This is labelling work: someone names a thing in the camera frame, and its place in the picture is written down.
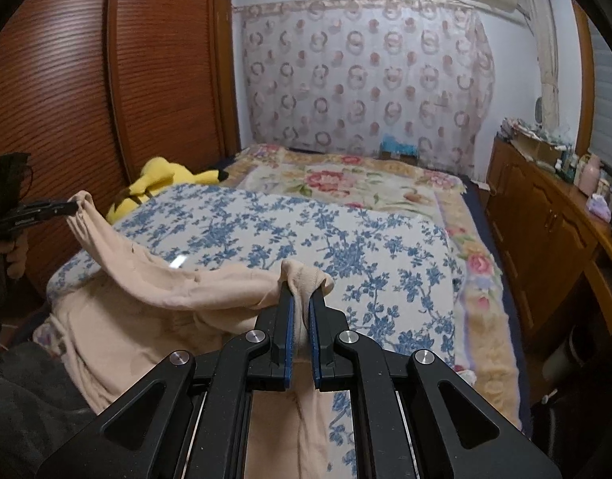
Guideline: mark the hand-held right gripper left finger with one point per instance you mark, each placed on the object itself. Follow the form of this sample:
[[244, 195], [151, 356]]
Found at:
[[286, 339]]

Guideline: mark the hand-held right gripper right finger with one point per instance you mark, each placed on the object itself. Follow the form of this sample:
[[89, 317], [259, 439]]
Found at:
[[313, 344]]

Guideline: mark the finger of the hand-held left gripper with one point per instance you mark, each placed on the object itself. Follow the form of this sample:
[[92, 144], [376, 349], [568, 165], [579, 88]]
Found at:
[[56, 207], [41, 217]]

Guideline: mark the beige printed t-shirt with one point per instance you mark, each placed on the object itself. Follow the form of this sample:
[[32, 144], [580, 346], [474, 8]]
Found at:
[[136, 309]]

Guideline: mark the person's left hand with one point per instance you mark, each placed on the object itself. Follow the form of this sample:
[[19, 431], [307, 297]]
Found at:
[[17, 254]]

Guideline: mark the yellow plush toy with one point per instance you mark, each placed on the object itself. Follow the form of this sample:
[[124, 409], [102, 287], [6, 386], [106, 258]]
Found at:
[[156, 174]]

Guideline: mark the blue floral quilt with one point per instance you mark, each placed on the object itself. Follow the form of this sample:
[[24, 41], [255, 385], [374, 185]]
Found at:
[[286, 229]]

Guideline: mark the floral plush blanket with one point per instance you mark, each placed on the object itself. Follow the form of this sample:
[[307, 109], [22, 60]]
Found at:
[[360, 184]]

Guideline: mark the brown louvred wooden wardrobe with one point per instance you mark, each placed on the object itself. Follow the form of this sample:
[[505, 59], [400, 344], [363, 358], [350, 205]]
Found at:
[[151, 60]]

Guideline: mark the grey waste bin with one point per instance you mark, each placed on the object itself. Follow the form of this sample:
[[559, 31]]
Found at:
[[560, 359]]

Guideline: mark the long wooden cabinet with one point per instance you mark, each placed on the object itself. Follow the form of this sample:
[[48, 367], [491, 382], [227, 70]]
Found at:
[[535, 209]]

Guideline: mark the open cardboard box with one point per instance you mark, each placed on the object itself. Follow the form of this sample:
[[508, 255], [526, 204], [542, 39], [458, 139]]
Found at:
[[535, 147]]

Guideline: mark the pile of packets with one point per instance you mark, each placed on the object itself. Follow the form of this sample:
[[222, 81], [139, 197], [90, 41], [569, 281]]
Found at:
[[530, 127]]

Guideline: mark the row of cosmetic bottles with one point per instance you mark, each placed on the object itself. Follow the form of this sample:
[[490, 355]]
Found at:
[[570, 164]]

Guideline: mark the purple tissue pack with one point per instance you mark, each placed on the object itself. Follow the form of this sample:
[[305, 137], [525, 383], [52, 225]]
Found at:
[[600, 208]]

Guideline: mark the pink bottle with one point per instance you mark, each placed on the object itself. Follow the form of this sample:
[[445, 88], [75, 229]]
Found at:
[[590, 177]]

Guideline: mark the grey oval object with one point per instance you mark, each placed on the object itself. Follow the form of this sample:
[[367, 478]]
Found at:
[[539, 110]]

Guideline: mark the fabric wrapped pipe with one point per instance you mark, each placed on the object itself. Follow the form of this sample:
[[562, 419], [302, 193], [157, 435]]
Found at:
[[548, 60]]

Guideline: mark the grey window blind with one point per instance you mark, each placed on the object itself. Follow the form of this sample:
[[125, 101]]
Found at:
[[610, 110]]

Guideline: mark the wooden window frame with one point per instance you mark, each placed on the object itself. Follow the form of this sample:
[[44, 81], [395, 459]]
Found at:
[[583, 60]]

